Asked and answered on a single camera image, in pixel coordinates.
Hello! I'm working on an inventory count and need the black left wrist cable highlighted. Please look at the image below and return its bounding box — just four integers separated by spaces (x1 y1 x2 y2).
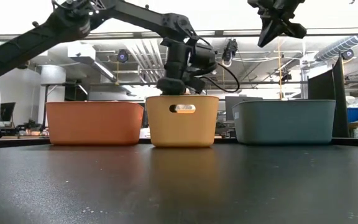
197 36 241 94

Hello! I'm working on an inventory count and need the silver ribbed air duct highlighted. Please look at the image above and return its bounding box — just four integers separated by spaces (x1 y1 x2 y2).
314 34 358 62

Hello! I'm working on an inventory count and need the dark background monitor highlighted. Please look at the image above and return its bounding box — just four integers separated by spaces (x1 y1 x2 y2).
224 96 263 121

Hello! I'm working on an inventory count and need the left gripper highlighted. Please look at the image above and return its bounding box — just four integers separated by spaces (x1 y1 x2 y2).
156 37 209 96

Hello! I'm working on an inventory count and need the black computer monitor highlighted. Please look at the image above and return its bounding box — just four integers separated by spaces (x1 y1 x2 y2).
308 70 335 101

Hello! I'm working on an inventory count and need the blue storage tote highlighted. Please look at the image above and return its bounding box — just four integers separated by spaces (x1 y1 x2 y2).
347 107 358 123

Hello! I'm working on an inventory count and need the yellow plastic bin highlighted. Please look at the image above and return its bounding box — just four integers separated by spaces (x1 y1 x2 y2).
145 95 220 148

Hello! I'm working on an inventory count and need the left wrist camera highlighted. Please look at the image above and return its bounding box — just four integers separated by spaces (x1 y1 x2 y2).
193 43 219 76

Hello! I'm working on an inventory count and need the yellow hanging rope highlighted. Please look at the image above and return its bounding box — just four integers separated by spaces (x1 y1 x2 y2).
277 37 284 100

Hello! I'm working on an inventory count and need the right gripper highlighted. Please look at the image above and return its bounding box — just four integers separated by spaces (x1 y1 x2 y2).
247 0 308 48

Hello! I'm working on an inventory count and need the blue-grey plastic bin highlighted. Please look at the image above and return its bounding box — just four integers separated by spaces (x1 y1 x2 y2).
232 99 337 146

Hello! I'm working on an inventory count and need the hanging black ceiling device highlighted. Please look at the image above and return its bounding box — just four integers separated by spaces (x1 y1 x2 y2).
221 39 239 68

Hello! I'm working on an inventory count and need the small black monitor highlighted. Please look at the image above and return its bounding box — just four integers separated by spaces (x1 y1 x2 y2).
0 101 16 123

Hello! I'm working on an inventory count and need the orange plastic bin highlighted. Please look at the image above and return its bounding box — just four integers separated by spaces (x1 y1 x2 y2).
45 101 145 146

